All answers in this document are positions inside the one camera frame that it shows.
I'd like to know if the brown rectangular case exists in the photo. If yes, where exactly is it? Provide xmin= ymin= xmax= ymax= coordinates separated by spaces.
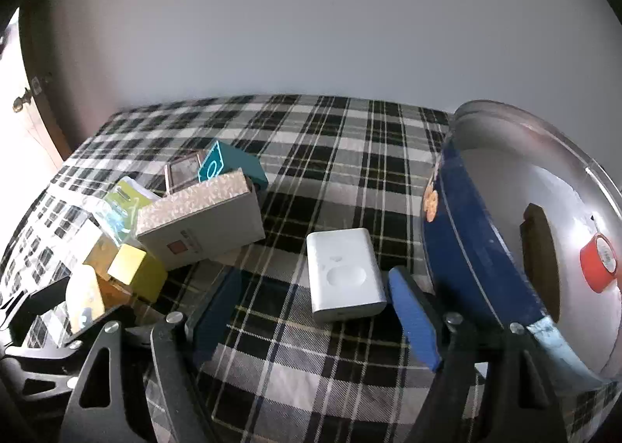
xmin=164 ymin=150 xmax=207 ymax=196

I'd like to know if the yellow box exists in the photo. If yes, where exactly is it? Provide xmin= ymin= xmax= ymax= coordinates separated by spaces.
xmin=108 ymin=244 xmax=168 ymax=303

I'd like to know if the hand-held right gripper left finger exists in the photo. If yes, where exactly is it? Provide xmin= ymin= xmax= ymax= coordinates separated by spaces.
xmin=58 ymin=268 xmax=245 ymax=443

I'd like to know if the white power bank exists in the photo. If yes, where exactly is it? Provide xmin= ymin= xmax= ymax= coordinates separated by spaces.
xmin=306 ymin=228 xmax=388 ymax=324

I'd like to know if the clear plastic box green card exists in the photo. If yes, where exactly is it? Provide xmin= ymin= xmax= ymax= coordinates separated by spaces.
xmin=94 ymin=176 xmax=161 ymax=247

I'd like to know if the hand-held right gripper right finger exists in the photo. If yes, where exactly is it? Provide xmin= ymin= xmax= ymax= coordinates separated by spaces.
xmin=388 ymin=265 xmax=570 ymax=443

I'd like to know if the teal box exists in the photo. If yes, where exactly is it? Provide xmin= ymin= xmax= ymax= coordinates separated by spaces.
xmin=198 ymin=140 xmax=269 ymax=194

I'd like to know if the black white plaid bed sheet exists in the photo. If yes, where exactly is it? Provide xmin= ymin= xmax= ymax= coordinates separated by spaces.
xmin=0 ymin=94 xmax=622 ymax=443

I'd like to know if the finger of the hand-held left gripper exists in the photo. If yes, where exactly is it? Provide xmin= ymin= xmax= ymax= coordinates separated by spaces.
xmin=67 ymin=303 xmax=152 ymax=352
xmin=0 ymin=276 xmax=72 ymax=343

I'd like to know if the silver textured box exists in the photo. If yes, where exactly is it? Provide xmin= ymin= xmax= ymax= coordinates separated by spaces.
xmin=135 ymin=169 xmax=266 ymax=271

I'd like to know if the brass door knob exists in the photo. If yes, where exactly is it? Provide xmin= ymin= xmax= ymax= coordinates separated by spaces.
xmin=12 ymin=88 xmax=35 ymax=114

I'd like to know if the gold box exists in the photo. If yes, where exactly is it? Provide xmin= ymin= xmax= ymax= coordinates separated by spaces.
xmin=82 ymin=234 xmax=133 ymax=309

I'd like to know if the brown wooden door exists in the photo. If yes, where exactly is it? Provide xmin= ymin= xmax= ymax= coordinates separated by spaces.
xmin=18 ymin=6 xmax=75 ymax=172

